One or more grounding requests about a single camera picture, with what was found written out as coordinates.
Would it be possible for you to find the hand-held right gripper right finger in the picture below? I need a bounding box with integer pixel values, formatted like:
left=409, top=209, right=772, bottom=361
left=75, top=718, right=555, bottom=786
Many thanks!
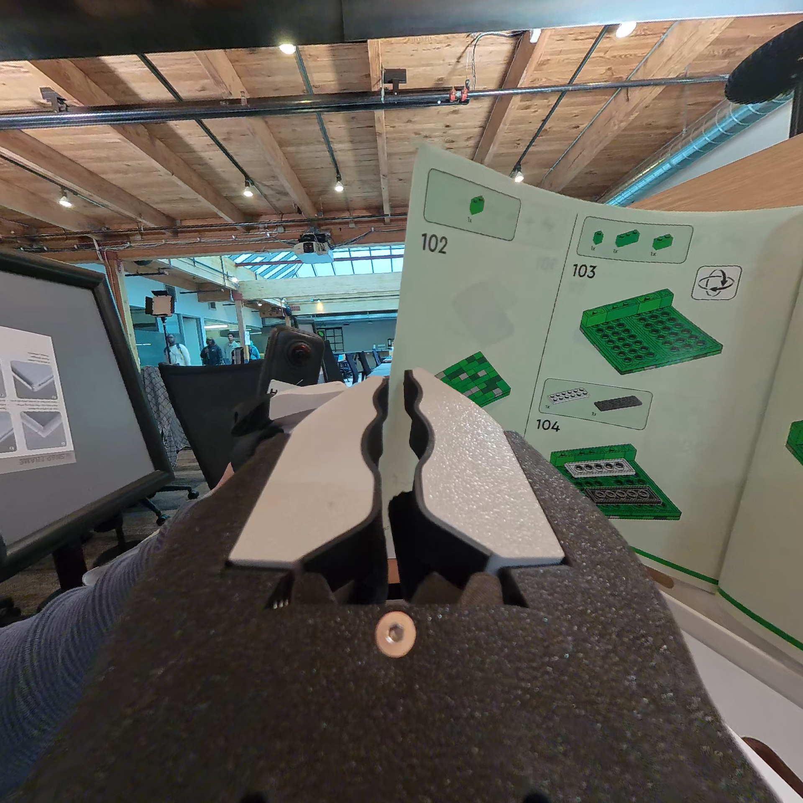
left=403, top=368, right=567, bottom=575

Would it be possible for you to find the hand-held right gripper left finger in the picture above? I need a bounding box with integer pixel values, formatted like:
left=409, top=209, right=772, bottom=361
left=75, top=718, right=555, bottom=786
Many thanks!
left=228, top=375, right=390, bottom=572

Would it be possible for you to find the brick instruction booklet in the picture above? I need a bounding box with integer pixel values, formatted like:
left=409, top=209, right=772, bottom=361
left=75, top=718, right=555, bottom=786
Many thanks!
left=379, top=144, right=803, bottom=653

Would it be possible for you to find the person's left forearm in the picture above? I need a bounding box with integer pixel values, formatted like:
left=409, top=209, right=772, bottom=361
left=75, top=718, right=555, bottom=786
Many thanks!
left=0, top=499, right=198, bottom=803

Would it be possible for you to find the ceiling projector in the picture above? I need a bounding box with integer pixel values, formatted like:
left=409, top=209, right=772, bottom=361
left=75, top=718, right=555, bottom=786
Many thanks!
left=294, top=231, right=335, bottom=264

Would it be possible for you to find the grey checked jacket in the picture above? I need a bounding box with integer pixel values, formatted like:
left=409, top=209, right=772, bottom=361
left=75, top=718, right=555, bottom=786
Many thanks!
left=141, top=366, right=190, bottom=468

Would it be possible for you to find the black framed monitor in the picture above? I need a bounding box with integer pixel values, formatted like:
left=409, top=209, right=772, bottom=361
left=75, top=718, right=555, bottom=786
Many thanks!
left=0, top=251, right=175, bottom=568

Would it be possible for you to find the metal ceiling pipe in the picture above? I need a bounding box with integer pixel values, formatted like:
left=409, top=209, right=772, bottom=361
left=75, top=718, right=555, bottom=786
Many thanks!
left=0, top=74, right=731, bottom=130

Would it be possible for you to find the wooden board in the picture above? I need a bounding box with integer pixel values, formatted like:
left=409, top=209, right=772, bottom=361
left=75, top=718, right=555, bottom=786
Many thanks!
left=627, top=135, right=803, bottom=213

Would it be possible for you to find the black round disc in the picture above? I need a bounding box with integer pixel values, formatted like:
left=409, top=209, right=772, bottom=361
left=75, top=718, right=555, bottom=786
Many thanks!
left=724, top=38, right=803, bottom=105

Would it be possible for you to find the silver air duct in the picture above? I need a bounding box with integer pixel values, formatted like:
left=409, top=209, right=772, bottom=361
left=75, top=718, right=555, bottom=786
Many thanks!
left=602, top=94, right=794, bottom=208

